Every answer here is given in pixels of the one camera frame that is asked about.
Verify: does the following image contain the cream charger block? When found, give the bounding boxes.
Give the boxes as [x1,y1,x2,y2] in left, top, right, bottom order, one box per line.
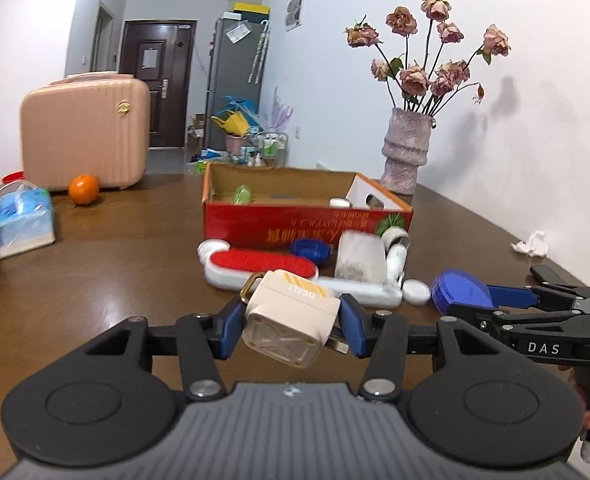
[239,269,350,371]

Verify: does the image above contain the wire rack with bottles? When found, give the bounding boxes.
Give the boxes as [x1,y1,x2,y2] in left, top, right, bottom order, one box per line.
[247,130,288,168]

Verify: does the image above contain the orange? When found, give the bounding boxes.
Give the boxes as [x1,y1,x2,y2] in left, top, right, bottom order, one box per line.
[68,174,100,206]

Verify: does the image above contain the white cardboard insert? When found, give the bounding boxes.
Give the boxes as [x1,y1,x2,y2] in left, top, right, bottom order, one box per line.
[345,172,413,212]

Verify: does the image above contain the framed wall picture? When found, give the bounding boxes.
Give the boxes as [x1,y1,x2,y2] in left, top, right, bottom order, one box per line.
[285,0,307,32]

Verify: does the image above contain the pink bucket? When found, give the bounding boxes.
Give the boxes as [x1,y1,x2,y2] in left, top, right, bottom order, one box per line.
[224,133,250,157]

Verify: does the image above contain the white lint brush red pad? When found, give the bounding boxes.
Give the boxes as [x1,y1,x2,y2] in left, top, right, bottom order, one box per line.
[196,238,405,310]

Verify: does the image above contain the crumpled white tissue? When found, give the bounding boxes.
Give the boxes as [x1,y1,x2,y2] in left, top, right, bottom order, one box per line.
[510,230,550,259]

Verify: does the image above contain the dried pink roses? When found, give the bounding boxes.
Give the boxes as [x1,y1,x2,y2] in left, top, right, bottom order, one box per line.
[344,0,513,117]

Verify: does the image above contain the translucent plastic box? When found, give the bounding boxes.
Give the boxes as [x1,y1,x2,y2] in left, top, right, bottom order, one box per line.
[333,230,388,283]

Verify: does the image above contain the small blue bottle cap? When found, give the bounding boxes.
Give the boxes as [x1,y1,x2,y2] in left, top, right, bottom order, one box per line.
[290,238,335,267]

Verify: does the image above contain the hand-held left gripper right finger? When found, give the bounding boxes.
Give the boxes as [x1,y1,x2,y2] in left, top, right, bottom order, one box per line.
[339,293,496,404]

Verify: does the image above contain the white plastic bottle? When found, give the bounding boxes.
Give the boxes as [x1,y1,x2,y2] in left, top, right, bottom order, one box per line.
[381,228,412,290]

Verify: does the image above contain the red cardboard box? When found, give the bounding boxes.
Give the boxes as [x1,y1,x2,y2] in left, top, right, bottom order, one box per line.
[201,161,415,251]

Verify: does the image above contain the pink ceramic vase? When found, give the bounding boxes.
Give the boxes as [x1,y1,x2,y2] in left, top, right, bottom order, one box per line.
[379,106,436,197]

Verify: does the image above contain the yellow watering can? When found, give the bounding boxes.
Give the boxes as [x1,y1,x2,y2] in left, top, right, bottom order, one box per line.
[210,111,250,136]

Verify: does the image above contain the grey refrigerator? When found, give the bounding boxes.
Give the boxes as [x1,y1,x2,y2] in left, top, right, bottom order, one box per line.
[204,16,268,151]

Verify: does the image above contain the dark brown door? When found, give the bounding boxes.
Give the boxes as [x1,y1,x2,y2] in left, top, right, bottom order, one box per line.
[119,20,197,150]

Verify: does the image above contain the pink suitcase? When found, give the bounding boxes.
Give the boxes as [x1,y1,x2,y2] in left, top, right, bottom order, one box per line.
[19,72,152,193]

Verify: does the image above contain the blue tissue pack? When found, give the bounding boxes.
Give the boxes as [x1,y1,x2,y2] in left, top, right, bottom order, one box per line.
[0,183,57,260]

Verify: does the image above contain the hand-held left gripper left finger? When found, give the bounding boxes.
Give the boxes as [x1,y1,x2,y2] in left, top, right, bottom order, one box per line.
[81,296,249,402]

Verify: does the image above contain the large blue round lid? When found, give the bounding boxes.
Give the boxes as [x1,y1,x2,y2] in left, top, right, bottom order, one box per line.
[430,268,496,316]

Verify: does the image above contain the white round cap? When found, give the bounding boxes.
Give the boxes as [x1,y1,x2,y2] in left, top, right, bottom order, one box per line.
[401,278,432,307]

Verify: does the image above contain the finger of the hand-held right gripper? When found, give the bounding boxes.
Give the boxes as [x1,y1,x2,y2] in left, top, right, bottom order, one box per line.
[485,265,590,311]
[447,302,576,337]

